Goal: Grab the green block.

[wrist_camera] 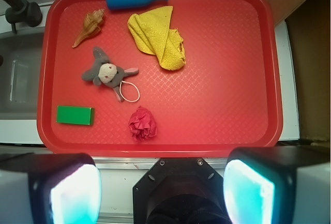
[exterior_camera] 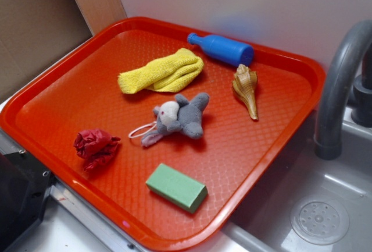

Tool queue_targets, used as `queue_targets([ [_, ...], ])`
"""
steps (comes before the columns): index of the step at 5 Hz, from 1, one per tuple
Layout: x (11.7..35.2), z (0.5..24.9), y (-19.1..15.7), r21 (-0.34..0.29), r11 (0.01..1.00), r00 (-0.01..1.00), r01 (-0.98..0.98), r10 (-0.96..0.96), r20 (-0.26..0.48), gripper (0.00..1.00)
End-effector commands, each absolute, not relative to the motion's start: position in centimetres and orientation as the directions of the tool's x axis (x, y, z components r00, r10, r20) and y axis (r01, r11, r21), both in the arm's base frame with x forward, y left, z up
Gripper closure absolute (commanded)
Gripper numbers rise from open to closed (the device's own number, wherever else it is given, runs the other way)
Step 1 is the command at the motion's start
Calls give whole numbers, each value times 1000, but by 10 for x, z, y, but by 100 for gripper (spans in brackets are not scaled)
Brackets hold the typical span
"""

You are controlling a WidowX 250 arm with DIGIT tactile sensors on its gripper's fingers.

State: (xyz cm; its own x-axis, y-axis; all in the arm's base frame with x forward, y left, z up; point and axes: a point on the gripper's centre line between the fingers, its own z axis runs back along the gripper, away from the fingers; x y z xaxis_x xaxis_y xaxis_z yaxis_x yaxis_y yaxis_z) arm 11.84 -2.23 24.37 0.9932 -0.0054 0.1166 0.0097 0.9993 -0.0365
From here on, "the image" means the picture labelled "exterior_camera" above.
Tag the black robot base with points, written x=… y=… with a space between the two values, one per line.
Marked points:
x=25 y=188

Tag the green foam block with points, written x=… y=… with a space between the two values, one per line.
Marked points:
x=177 y=188

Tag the grey plush toy animal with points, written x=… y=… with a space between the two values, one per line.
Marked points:
x=179 y=116

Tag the orange plastic tray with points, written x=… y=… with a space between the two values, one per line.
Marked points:
x=81 y=92

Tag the yellow folded cloth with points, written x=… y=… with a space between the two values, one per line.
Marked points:
x=169 y=74

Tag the brown striped seashell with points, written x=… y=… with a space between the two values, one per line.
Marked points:
x=244 y=86

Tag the blue plastic bottle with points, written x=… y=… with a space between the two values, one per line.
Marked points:
x=223 y=49

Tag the crumpled red paper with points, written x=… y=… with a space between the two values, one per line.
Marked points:
x=96 y=147

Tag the grey toy sink basin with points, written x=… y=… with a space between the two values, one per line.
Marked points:
x=304 y=203

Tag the grey curved faucet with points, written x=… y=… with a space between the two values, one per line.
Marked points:
x=348 y=78

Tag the brown cardboard panel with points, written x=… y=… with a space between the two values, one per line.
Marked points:
x=34 y=35

